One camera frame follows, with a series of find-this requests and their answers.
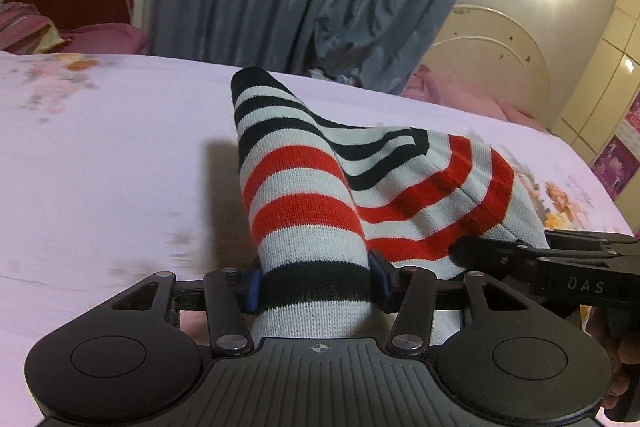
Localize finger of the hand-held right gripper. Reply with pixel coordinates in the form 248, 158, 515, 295
448, 229, 638, 280

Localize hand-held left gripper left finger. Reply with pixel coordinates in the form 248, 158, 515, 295
87, 257, 263, 358

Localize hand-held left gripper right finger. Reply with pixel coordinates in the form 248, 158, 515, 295
369, 249, 551, 354

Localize red black white striped sock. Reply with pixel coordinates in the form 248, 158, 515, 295
230, 67, 551, 348

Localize person's right hand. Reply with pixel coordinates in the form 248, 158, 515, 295
582, 307, 640, 412

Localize pink cloth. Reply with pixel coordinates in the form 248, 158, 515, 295
402, 64, 548, 130

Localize pink floral bed sheet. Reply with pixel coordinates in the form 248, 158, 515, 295
0, 52, 636, 427

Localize cream arched bed board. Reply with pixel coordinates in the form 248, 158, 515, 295
422, 4, 553, 128

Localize cream wardrobe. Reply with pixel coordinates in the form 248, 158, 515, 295
550, 0, 640, 168

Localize small cloth pile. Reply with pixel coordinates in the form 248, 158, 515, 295
307, 67, 363, 88

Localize striped pink pillow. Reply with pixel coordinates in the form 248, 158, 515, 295
0, 2, 71, 54

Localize purple wall poster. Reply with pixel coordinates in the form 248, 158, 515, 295
591, 136, 637, 198

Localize pink wall poster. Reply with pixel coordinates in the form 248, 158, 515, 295
625, 89, 640, 134

